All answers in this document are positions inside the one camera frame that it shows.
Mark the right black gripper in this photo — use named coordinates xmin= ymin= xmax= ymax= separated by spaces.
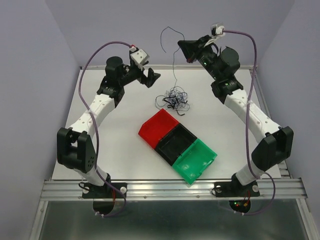
xmin=178 ymin=34 xmax=222 ymax=81

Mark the thin dark blue wire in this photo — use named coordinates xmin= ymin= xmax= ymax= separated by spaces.
xmin=159 ymin=26 xmax=186 ymax=87

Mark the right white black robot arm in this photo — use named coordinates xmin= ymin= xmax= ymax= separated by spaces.
xmin=177 ymin=35 xmax=294 ymax=197

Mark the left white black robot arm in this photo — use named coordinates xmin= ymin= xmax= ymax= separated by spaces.
xmin=57 ymin=56 xmax=161 ymax=197

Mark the red plastic bin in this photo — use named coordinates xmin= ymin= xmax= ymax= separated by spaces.
xmin=138 ymin=109 xmax=179 ymax=149

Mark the black plastic bin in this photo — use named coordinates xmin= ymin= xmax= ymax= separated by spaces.
xmin=155 ymin=123 xmax=198 ymax=166

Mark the green plastic bin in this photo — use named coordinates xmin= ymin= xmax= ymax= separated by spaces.
xmin=172 ymin=138 xmax=218 ymax=185

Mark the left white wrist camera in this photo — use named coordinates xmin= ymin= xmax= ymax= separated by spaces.
xmin=130 ymin=49 xmax=150 ymax=70

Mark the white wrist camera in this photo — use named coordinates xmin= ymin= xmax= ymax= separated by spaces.
xmin=130 ymin=49 xmax=150 ymax=70
xmin=211 ymin=22 xmax=225 ymax=40

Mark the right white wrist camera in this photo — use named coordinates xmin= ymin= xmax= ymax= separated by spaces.
xmin=211 ymin=22 xmax=225 ymax=40

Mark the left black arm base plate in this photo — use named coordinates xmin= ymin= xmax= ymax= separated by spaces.
xmin=78 ymin=182 xmax=122 ymax=199

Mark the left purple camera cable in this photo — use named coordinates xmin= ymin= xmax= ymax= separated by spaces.
xmin=78 ymin=41 xmax=137 ymax=218

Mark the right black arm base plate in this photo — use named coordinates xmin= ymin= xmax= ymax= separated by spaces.
xmin=211 ymin=181 xmax=260 ymax=198

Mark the aluminium front rail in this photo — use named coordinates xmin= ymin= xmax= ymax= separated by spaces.
xmin=40 ymin=178 xmax=308 ymax=202

